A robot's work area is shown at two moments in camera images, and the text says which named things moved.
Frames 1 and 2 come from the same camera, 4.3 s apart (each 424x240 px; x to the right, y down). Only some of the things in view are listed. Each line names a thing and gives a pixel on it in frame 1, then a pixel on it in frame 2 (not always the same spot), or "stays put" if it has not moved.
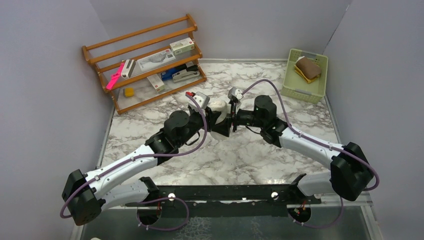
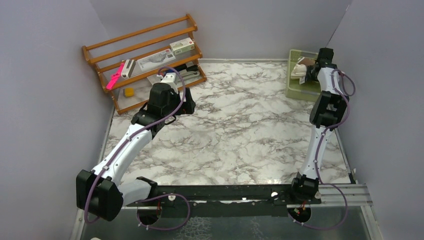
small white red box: (156, 82) stays put
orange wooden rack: (139, 67) stays put
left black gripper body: (207, 118) to (186, 107)
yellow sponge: (129, 92) stays put
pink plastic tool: (114, 77) stays put
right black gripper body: (246, 117) to (310, 76)
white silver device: (128, 68) stays put
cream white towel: (220, 102) to (299, 72)
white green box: (182, 46) stays put
